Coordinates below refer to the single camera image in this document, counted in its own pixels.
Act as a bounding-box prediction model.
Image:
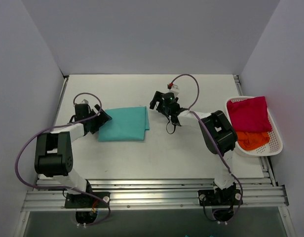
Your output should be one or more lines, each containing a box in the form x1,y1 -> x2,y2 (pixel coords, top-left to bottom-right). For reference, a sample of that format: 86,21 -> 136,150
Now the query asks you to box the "teal t-shirt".
98,107 -> 150,142

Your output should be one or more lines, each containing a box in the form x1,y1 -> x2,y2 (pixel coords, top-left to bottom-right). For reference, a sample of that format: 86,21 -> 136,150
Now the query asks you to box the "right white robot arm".
150,90 -> 237,204

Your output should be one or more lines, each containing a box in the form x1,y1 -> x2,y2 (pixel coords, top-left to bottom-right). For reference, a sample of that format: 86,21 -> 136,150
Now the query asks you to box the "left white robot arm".
35,103 -> 112,207

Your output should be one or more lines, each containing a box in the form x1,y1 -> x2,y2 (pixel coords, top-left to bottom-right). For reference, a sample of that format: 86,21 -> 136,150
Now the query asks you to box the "magenta t-shirt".
227,96 -> 272,133

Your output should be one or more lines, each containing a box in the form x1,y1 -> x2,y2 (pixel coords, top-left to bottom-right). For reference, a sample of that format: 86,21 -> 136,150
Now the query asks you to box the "orange t-shirt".
236,131 -> 270,151

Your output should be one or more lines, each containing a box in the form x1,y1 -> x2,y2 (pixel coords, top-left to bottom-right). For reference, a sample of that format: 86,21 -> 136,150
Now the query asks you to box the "white plastic basket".
226,96 -> 283,157

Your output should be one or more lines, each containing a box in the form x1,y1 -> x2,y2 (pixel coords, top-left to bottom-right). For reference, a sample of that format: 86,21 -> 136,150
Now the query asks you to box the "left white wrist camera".
80,99 -> 89,105

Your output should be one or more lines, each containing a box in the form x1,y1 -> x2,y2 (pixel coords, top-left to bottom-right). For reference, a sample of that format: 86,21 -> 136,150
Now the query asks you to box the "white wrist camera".
80,99 -> 89,105
167,83 -> 180,96

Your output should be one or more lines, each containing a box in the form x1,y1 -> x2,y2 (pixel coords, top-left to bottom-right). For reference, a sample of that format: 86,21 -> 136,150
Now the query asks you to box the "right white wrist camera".
167,83 -> 180,96

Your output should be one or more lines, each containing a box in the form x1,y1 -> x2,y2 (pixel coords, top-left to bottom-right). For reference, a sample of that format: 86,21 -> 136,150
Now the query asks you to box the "black thin cable loop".
166,118 -> 177,135

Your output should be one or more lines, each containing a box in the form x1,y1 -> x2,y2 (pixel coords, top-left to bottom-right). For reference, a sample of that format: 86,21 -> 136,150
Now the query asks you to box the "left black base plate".
64,192 -> 111,209

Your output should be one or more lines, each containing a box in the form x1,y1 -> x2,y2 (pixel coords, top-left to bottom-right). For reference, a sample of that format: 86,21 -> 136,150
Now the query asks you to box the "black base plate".
64,192 -> 111,209
197,189 -> 243,206

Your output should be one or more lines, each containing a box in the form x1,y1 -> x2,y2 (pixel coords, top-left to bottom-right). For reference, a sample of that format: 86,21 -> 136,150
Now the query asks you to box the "aluminium frame rail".
22,177 -> 289,211

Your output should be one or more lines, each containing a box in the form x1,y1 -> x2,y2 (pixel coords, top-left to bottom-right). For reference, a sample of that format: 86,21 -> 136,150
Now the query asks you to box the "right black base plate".
197,189 -> 243,206

